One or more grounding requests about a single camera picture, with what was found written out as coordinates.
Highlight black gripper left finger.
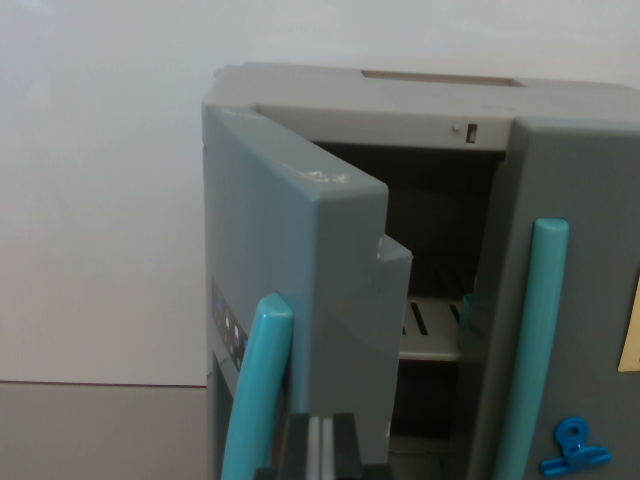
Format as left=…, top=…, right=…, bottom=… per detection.
left=254, top=413, right=322, bottom=480

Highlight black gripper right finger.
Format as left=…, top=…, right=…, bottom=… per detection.
left=322, top=412, right=394, bottom=480

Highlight teal handle of display door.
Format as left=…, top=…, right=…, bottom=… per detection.
left=219, top=292, right=295, bottom=480

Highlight grey slotted fridge shelf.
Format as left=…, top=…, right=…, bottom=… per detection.
left=398, top=294, right=489, bottom=364

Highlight translucent teal door bin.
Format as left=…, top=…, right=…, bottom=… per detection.
left=459, top=293, right=494, bottom=346

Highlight grey fridge door with clip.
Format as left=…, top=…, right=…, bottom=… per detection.
left=462, top=115, right=640, bottom=480

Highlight grey toy fridge body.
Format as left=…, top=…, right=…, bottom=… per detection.
left=202, top=60, right=640, bottom=480

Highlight black temperature display panel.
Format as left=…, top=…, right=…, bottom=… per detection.
left=210, top=274, right=251, bottom=374

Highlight blue clip magnet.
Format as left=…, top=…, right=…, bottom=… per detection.
left=538, top=417, right=614, bottom=480

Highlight pale yellow note sticker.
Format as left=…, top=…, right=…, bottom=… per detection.
left=617, top=272, right=640, bottom=374

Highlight teal handle of clip door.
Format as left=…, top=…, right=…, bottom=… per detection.
left=492, top=217, right=570, bottom=480

